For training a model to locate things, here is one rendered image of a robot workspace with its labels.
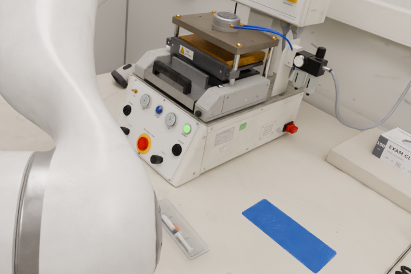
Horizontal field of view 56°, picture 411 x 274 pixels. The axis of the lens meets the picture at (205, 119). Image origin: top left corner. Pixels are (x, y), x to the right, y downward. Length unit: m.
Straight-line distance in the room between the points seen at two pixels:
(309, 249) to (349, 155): 0.42
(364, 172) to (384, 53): 0.46
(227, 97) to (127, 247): 0.78
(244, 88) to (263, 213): 0.34
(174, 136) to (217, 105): 0.15
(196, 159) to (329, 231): 0.39
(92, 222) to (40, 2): 0.21
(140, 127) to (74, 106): 0.85
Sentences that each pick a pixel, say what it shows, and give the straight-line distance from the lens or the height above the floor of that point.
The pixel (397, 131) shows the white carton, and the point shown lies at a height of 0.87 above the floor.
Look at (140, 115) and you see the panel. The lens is 1.16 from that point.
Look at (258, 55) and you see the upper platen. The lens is 1.16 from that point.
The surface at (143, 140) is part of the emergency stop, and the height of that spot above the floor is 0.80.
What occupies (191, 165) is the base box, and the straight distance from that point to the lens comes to 1.05.
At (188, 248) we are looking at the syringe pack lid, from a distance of 0.89.
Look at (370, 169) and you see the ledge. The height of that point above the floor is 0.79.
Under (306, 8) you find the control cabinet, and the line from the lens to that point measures 1.16.
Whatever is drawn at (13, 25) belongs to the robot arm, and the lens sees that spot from 0.38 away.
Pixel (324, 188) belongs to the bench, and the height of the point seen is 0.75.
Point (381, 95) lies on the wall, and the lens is 1.54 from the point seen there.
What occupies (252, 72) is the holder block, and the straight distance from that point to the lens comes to 1.19.
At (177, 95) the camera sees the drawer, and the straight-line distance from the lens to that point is 1.07.
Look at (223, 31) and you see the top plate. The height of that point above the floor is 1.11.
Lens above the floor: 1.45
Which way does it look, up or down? 30 degrees down
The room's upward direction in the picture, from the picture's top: 10 degrees clockwise
